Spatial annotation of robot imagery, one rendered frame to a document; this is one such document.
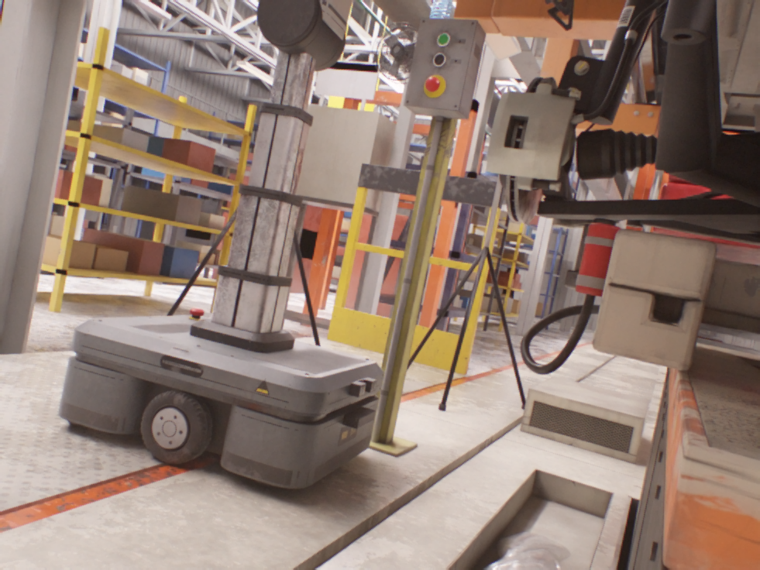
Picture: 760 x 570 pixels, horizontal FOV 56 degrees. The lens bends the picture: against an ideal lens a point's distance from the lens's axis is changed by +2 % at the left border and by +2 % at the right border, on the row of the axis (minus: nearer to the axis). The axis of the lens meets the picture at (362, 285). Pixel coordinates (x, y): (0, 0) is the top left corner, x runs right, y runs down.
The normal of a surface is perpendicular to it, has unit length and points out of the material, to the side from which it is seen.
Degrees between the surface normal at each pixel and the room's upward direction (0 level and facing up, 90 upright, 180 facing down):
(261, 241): 90
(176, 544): 0
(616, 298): 90
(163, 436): 90
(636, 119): 90
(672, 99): 171
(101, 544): 0
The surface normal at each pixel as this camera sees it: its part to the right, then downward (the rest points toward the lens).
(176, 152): -0.52, -0.07
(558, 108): -0.19, -0.32
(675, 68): -0.26, 0.96
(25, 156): 0.90, 0.19
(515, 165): -0.44, 0.30
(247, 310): -0.32, -0.03
